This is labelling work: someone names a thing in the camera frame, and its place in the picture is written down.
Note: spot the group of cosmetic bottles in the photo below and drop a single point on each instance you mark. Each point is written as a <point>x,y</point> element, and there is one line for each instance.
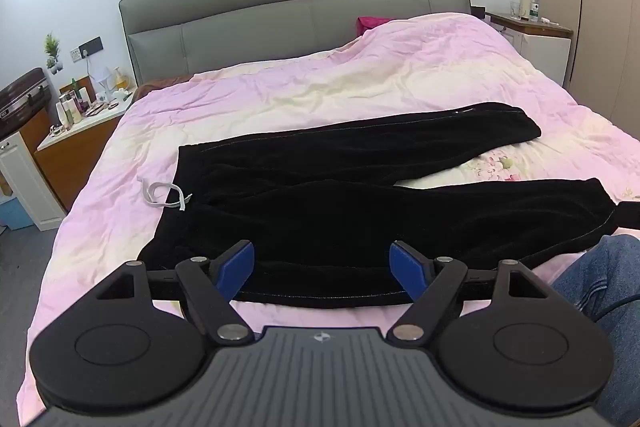
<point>75,104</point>

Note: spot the brown bed sheet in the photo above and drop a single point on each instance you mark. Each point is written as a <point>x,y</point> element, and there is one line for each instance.
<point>162,84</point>

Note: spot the black pants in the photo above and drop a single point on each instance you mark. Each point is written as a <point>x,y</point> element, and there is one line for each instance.
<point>325,207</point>

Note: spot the person's leg in jeans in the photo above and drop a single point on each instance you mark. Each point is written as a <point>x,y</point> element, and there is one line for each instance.
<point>607,287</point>

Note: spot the wooden nightstand with white top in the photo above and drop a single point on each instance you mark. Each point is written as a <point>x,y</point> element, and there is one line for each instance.
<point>75,157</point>

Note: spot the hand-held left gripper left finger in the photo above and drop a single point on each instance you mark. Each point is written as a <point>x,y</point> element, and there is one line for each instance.
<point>238,268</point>

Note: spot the pink floral quilt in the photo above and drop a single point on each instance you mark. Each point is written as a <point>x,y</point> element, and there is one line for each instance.
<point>350,72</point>

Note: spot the wall socket panel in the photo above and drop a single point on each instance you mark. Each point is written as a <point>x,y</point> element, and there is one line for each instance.
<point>91,47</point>

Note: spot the grey upholstered headboard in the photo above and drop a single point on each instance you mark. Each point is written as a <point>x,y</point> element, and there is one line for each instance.
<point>300,7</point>

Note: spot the dark brown suitcase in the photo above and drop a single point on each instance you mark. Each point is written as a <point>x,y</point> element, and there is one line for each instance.
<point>22,99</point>

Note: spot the clear plastic bottle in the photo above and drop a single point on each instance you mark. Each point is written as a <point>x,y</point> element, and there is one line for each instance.
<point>534,9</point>

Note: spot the beige wardrobe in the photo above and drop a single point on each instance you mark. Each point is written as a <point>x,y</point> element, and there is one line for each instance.
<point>600,7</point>

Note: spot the white cabinet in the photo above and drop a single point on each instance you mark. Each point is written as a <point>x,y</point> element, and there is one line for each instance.
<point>30,182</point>

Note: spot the small potted plant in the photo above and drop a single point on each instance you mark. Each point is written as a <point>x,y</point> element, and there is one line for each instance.
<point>52,49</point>

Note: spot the white and brown nightstand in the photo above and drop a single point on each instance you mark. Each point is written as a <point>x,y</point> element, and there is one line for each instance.
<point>544,52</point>

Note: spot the magenta pillow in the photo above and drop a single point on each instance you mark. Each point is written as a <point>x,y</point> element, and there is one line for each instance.
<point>371,26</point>

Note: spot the blue box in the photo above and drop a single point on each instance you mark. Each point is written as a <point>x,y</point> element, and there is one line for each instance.
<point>15,213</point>

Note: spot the clear drinking glass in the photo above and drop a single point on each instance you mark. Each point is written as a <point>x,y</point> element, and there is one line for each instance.
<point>515,10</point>

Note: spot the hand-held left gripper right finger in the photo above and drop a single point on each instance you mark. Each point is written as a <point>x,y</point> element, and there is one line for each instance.
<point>406,268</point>

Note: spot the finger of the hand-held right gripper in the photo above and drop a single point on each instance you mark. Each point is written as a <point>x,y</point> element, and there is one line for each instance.
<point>631,217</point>

